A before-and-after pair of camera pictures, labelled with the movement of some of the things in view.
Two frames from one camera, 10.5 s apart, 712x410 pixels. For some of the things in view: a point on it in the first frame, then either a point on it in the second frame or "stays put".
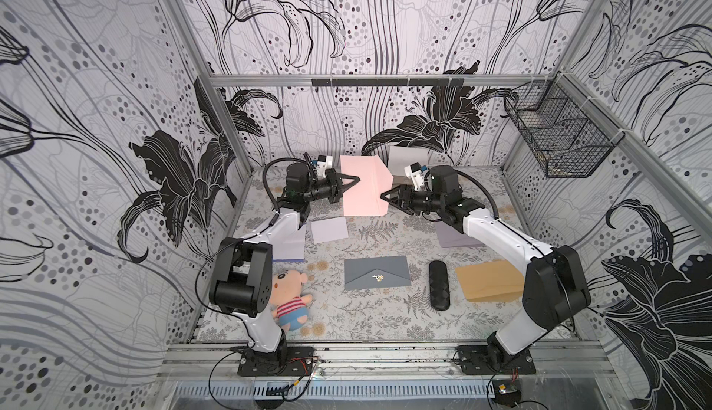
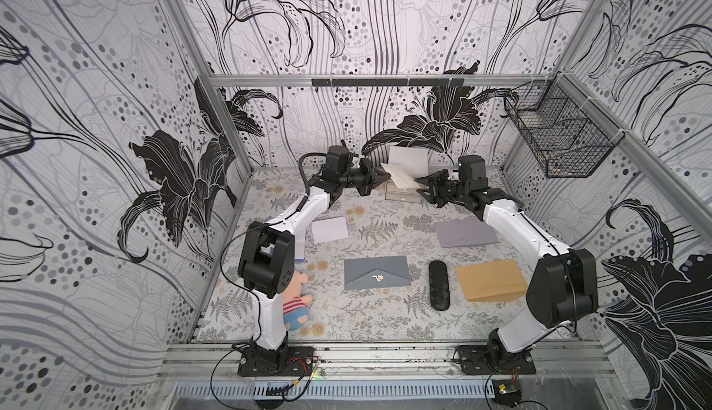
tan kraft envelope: (492, 281) stays put
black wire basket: (572, 135) stays put
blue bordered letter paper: (329, 230) stays put
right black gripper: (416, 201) -> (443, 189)
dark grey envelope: (376, 272) stays put
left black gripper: (333, 187) -> (368, 178)
